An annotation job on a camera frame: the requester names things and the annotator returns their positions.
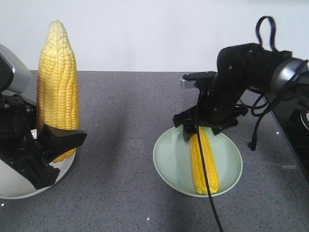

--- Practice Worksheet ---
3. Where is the pale green round plate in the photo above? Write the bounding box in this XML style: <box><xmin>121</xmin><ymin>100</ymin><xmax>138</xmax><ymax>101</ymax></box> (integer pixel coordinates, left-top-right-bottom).
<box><xmin>153</xmin><ymin>127</ymin><xmax>243</xmax><ymax>198</ymax></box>

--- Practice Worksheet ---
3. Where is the black camera cable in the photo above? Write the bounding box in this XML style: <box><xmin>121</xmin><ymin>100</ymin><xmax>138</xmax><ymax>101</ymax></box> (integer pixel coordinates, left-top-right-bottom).
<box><xmin>193</xmin><ymin>89</ymin><xmax>225</xmax><ymax>232</ymax></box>

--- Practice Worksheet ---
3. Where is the white round plate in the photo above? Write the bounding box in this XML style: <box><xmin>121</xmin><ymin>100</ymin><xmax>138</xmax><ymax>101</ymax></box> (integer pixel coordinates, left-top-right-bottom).
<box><xmin>0</xmin><ymin>128</ymin><xmax>77</xmax><ymax>200</ymax></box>

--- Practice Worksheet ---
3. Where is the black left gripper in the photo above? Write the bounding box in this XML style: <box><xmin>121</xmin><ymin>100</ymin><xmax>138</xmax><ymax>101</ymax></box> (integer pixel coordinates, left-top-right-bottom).
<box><xmin>0</xmin><ymin>94</ymin><xmax>87</xmax><ymax>189</ymax></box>

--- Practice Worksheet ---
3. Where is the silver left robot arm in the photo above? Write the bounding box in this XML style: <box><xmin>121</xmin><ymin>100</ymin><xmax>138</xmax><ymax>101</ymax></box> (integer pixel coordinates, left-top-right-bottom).
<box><xmin>0</xmin><ymin>45</ymin><xmax>87</xmax><ymax>189</ymax></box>

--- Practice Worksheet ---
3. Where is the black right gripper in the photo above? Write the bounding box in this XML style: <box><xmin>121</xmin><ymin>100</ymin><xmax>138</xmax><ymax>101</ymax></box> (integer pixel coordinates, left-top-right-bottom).
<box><xmin>173</xmin><ymin>73</ymin><xmax>248</xmax><ymax>142</ymax></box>

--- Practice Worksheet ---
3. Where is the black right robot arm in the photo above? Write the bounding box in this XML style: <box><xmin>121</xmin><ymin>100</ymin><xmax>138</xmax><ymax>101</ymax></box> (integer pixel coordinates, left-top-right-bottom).
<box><xmin>173</xmin><ymin>43</ymin><xmax>309</xmax><ymax>141</ymax></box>

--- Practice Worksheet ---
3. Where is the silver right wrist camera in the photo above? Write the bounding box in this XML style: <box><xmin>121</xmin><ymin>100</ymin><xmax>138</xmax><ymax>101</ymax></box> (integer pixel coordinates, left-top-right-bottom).
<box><xmin>181</xmin><ymin>71</ymin><xmax>217</xmax><ymax>90</ymax></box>

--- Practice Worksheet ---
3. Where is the black glass cooktop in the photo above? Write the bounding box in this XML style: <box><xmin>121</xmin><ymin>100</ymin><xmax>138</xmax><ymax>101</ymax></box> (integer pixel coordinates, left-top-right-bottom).
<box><xmin>273</xmin><ymin>100</ymin><xmax>309</xmax><ymax>179</ymax></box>

